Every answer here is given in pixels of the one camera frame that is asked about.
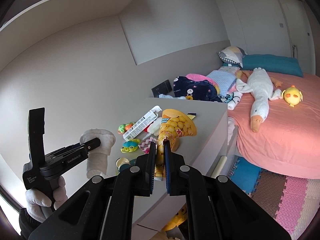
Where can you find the colourful foam floor mat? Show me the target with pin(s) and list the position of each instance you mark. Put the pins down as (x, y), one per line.
(292, 202)

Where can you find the green frog orange toy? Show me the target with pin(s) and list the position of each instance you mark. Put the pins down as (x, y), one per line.
(123, 128)

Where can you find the white cartoon print cloth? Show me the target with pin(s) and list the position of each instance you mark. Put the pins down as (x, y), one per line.
(232, 99)

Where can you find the navy rabbit print blanket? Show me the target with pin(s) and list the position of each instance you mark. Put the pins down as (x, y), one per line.
(195, 90)

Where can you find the white goose plush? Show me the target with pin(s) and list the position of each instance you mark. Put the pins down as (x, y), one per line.
(263, 88)

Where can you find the pink fleece blanket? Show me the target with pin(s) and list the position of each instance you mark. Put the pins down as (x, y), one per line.
(200, 78)

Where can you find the black wall switch panel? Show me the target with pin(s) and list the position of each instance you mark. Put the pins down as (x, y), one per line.
(163, 88)

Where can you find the grey 3M corner guard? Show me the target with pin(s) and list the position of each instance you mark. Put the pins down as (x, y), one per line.
(145, 144)

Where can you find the yellow bear plush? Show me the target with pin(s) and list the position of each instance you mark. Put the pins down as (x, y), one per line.
(179, 218)

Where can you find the yellow snack bag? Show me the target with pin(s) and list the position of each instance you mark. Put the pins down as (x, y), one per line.
(174, 125)

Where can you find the yellow chick plush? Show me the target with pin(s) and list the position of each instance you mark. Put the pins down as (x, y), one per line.
(292, 96)

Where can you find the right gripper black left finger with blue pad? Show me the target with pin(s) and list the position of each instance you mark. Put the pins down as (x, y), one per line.
(134, 181)

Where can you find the white gloved left hand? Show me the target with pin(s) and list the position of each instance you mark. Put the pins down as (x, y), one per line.
(36, 199)

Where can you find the teal pillow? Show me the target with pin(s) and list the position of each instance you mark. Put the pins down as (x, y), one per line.
(273, 63)

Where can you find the white wardrobe door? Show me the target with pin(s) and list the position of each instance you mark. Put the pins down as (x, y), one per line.
(278, 27)

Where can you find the patchwork grey yellow pillow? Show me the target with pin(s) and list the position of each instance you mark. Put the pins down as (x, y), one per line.
(232, 55)

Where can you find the white printed carton box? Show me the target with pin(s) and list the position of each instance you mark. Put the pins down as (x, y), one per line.
(142, 123)

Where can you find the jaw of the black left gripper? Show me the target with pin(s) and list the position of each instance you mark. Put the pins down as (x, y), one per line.
(89, 145)

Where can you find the light blue knitted blanket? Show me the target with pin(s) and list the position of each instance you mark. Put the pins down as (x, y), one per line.
(223, 79)

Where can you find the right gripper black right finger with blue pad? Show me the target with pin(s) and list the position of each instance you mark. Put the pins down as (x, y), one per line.
(184, 180)

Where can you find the pink bed sheet mattress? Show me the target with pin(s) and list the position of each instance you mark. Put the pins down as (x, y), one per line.
(288, 140)

